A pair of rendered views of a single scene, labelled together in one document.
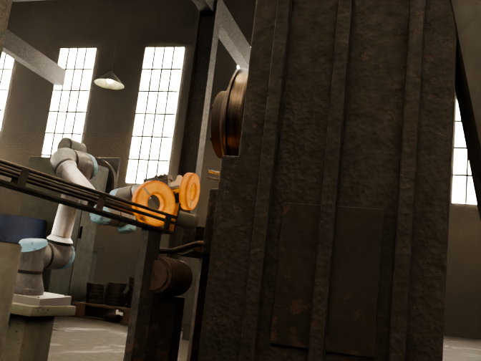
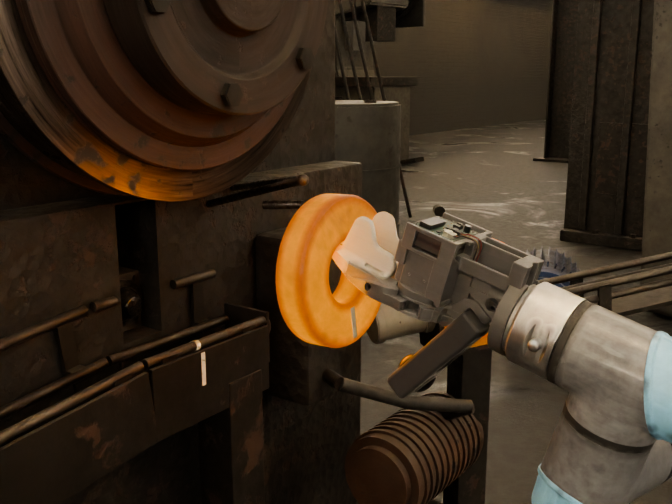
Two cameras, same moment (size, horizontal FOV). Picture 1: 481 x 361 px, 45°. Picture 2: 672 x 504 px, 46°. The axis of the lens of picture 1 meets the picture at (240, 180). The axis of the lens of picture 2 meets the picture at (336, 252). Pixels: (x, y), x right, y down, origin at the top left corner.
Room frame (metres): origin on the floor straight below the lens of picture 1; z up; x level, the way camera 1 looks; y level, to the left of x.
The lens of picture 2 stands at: (3.07, 0.45, 1.02)
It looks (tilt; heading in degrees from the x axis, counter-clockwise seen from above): 13 degrees down; 199
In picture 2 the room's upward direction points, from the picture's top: straight up
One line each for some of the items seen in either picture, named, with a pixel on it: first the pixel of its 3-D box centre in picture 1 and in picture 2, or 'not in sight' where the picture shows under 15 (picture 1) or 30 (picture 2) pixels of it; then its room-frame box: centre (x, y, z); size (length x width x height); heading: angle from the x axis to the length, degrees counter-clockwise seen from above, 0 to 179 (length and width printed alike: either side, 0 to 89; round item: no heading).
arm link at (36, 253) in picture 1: (32, 253); not in sight; (2.52, 0.85, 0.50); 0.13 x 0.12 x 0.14; 150
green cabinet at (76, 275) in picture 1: (58, 237); not in sight; (5.88, 1.76, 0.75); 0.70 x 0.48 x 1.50; 163
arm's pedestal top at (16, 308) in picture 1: (22, 306); not in sight; (2.53, 0.86, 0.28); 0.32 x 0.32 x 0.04; 72
